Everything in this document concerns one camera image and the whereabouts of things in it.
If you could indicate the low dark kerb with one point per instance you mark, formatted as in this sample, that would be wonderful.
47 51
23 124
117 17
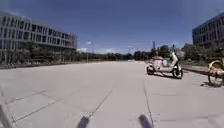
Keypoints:
196 70

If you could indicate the grey building with many windows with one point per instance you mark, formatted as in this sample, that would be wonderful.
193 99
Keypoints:
30 35

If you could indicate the row of trees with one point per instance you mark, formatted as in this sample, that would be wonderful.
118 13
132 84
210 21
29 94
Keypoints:
193 52

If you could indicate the dark building with window rows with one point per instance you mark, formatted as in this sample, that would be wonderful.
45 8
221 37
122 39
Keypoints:
210 31

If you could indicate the robot's own part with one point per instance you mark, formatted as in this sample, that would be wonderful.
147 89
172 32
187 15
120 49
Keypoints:
145 121
83 122

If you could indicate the white scooter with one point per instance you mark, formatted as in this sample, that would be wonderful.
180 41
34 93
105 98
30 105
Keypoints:
160 65

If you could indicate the grey paved plaza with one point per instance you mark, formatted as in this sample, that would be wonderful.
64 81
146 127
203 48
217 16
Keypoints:
110 86

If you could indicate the distant tower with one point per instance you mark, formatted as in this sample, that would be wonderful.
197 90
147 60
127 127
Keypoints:
154 45

